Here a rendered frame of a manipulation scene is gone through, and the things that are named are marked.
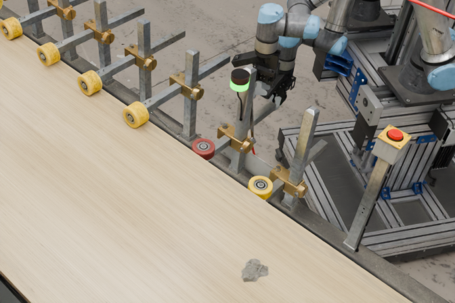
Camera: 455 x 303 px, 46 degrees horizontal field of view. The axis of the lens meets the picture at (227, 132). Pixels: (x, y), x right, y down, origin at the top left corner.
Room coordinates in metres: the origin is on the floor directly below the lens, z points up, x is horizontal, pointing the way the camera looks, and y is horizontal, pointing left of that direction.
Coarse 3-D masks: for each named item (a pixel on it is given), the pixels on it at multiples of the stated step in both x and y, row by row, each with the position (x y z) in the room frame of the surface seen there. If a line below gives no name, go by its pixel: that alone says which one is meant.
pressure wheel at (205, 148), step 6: (192, 144) 1.31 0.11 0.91; (198, 144) 1.32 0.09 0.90; (204, 144) 1.31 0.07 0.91; (210, 144) 1.32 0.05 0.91; (192, 150) 1.29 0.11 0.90; (198, 150) 1.28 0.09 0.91; (204, 150) 1.29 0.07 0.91; (210, 150) 1.29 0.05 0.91; (204, 156) 1.27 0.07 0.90; (210, 156) 1.28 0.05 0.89
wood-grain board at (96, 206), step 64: (0, 64) 1.64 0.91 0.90; (64, 64) 1.69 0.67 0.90; (0, 128) 1.29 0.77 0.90; (64, 128) 1.33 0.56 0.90; (128, 128) 1.36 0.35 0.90; (0, 192) 1.02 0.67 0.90; (64, 192) 1.05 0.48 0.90; (128, 192) 1.07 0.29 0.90; (192, 192) 1.10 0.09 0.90; (0, 256) 0.80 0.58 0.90; (64, 256) 0.82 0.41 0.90; (128, 256) 0.84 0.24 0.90; (192, 256) 0.87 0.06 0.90; (256, 256) 0.89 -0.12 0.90; (320, 256) 0.91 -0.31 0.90
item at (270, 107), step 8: (272, 104) 1.63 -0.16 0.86; (256, 112) 1.57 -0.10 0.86; (264, 112) 1.57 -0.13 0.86; (256, 120) 1.53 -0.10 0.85; (248, 128) 1.49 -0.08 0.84; (224, 136) 1.42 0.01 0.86; (216, 144) 1.37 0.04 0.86; (224, 144) 1.38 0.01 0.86; (216, 152) 1.35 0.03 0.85; (208, 160) 1.31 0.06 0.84
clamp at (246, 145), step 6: (228, 126) 1.46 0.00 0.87; (222, 132) 1.43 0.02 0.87; (228, 132) 1.43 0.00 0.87; (234, 138) 1.40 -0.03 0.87; (246, 138) 1.41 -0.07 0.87; (234, 144) 1.40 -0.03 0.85; (240, 144) 1.38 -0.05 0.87; (246, 144) 1.38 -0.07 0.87; (252, 144) 1.40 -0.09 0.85; (240, 150) 1.37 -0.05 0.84; (246, 150) 1.37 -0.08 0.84
